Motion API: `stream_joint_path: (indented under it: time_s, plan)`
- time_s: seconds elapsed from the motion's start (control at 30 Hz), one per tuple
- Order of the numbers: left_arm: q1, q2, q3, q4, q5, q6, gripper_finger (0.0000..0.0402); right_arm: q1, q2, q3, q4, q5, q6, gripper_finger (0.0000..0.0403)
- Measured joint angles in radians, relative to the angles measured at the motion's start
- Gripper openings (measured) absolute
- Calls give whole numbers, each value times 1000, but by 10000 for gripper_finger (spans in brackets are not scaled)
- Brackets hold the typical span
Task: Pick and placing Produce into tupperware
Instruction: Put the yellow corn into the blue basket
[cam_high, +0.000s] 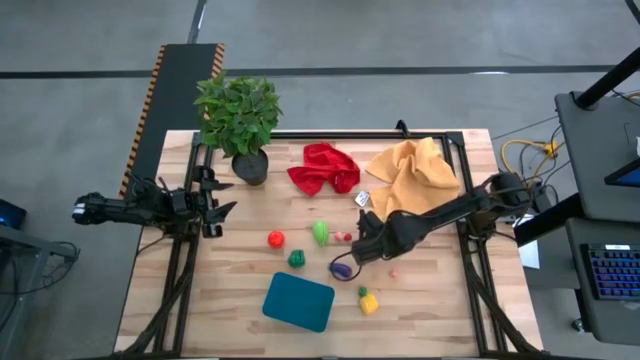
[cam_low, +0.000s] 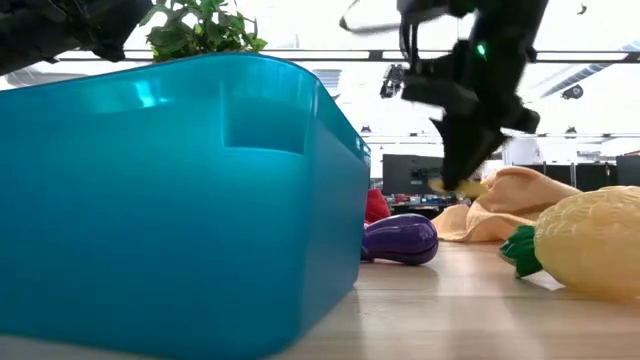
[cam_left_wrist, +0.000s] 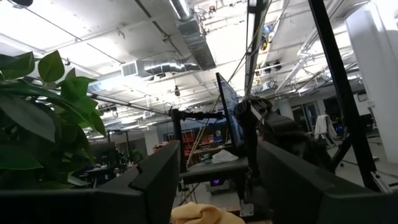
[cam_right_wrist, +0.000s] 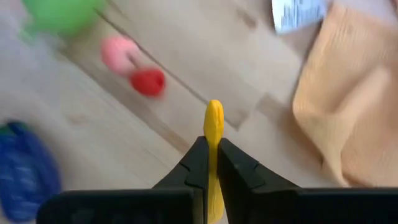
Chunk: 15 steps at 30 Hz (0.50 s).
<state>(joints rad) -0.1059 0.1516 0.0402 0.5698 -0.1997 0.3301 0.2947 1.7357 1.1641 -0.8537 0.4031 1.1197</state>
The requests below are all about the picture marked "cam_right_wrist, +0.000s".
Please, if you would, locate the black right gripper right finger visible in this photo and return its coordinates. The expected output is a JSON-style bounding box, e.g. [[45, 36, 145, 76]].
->
[[217, 138, 398, 224]]

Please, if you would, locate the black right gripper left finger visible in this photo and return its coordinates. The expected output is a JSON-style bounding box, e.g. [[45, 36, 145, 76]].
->
[[36, 136, 210, 224]]

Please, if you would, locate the yellow toy banana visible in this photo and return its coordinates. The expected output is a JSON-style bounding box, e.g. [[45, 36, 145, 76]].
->
[[203, 99, 226, 224]]

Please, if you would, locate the small red toy fruit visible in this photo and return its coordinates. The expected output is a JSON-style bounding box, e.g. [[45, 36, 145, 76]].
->
[[129, 67, 167, 98]]

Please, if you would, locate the purple toy eggplant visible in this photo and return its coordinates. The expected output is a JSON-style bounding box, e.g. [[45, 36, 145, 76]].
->
[[0, 120, 62, 223]]

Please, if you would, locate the small pink toy fruit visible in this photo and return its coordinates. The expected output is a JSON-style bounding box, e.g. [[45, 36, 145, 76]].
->
[[99, 35, 142, 77]]

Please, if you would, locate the orange cloth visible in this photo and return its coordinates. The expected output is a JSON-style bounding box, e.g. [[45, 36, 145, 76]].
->
[[292, 2, 398, 188]]

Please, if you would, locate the white paper tag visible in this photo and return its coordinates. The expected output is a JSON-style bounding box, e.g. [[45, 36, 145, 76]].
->
[[271, 0, 327, 35]]

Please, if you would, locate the light green toy vegetable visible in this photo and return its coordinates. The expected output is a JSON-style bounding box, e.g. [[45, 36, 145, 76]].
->
[[21, 0, 105, 37]]

